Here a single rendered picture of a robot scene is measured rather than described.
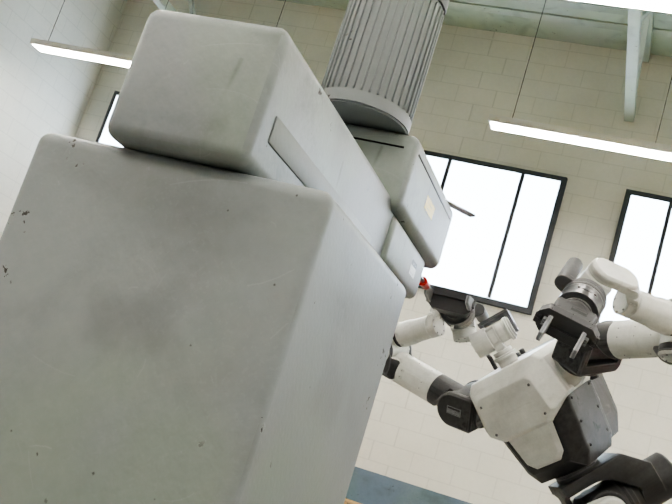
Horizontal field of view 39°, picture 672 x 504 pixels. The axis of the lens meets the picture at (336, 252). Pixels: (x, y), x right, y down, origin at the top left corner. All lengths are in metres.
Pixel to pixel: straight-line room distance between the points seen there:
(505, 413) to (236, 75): 1.38
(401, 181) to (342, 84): 0.22
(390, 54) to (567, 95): 8.65
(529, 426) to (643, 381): 7.20
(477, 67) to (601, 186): 1.96
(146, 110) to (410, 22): 0.76
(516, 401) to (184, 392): 1.32
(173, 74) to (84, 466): 0.52
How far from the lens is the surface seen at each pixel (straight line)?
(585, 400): 2.43
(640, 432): 9.50
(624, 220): 9.88
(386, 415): 9.74
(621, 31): 10.36
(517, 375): 2.36
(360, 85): 1.84
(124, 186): 1.30
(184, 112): 1.27
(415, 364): 2.65
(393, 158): 1.87
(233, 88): 1.26
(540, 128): 8.09
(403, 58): 1.88
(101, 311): 1.26
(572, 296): 1.88
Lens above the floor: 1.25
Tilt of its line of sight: 12 degrees up
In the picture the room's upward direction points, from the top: 18 degrees clockwise
